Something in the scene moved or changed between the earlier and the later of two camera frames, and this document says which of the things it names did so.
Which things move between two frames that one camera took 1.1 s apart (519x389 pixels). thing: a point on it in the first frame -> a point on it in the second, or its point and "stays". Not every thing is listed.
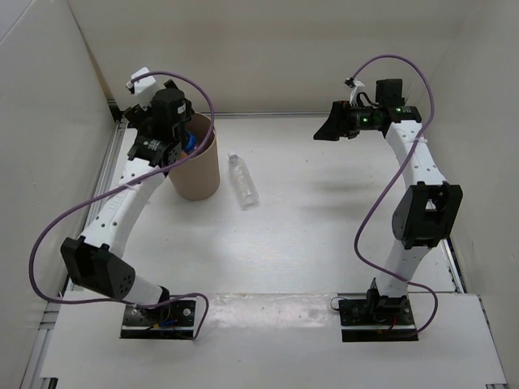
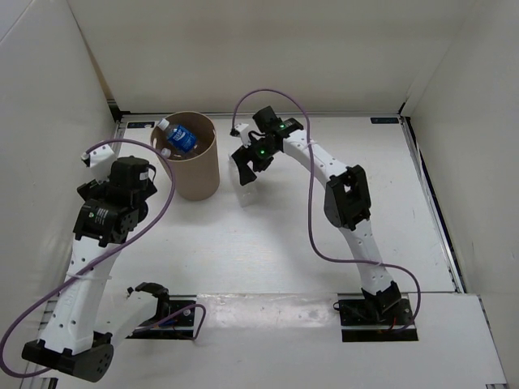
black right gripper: (340, 123) -> (243, 156)
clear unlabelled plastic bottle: (246, 190) stays
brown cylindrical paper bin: (198, 177) stays
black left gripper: (139, 117) -> (93, 190)
